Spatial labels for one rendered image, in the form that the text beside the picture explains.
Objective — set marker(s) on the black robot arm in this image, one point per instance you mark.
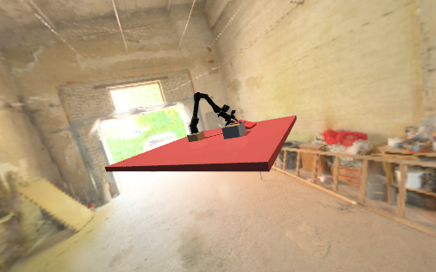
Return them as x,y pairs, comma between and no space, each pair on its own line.
217,109

